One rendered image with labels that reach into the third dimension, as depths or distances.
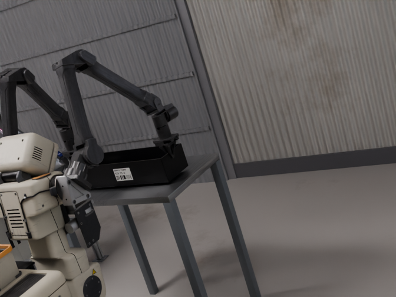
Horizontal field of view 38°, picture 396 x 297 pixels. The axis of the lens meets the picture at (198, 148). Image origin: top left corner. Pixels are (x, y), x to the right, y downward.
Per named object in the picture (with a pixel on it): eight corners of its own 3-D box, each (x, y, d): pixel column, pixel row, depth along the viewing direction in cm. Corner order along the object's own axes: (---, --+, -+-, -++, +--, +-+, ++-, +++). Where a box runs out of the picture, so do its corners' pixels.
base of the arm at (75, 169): (52, 180, 210) (76, 178, 203) (59, 161, 213) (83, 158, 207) (68, 191, 216) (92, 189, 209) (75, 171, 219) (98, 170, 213)
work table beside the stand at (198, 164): (221, 356, 257) (168, 196, 234) (106, 341, 295) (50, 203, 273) (261, 296, 292) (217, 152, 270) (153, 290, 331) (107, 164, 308)
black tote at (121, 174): (74, 189, 278) (66, 168, 275) (96, 174, 291) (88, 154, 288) (168, 182, 246) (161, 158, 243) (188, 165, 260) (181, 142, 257)
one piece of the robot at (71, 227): (83, 253, 221) (63, 204, 215) (35, 253, 236) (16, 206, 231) (108, 233, 234) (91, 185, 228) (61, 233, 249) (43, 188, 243)
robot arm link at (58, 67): (45, 58, 219) (58, 49, 212) (75, 56, 228) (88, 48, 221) (74, 171, 217) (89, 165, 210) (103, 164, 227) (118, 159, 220)
